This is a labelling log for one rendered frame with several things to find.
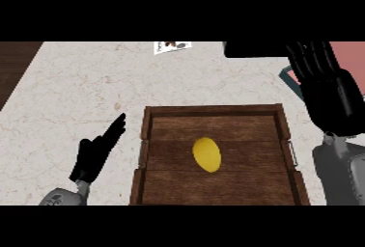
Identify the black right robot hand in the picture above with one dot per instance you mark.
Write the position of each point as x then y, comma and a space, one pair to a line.
328, 93

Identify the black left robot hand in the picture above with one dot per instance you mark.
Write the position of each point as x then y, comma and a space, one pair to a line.
97, 151

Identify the pink teal-rimmed mat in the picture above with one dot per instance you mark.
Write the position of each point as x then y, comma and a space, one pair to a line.
349, 59

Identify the black appliance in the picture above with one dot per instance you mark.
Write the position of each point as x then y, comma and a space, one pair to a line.
254, 49

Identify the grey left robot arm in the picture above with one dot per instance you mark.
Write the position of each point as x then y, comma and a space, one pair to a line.
66, 195

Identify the brown wooden tray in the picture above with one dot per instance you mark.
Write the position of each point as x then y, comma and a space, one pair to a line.
219, 157

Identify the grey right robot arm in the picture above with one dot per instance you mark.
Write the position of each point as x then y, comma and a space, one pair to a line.
340, 170

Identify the white printed card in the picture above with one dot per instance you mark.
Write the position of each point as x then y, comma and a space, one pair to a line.
171, 46

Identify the yellow lemon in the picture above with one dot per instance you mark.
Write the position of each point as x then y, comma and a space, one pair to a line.
207, 155

